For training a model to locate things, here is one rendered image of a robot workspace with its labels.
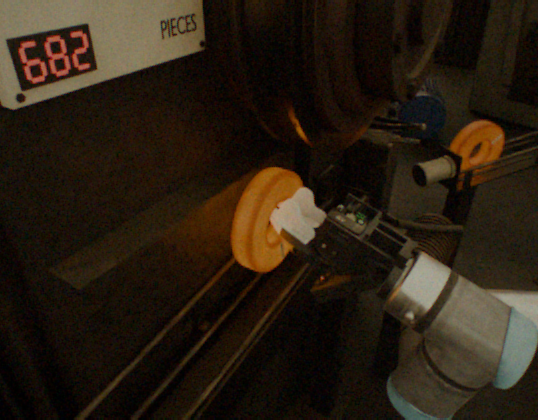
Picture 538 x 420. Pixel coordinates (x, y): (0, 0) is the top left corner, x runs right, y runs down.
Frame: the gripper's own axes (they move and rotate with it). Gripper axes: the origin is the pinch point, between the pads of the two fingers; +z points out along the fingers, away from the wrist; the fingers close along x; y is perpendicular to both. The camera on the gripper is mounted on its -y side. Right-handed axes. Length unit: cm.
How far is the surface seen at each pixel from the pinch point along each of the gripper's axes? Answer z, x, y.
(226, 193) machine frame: 6.4, 2.6, 0.2
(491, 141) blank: -23, -71, -6
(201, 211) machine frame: 6.4, 8.2, 0.3
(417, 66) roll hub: -6.1, -22.8, 19.5
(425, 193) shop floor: -14, -164, -86
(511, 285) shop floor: -62, -113, -72
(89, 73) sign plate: 15.5, 18.3, 19.6
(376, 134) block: -0.7, -43.8, -4.9
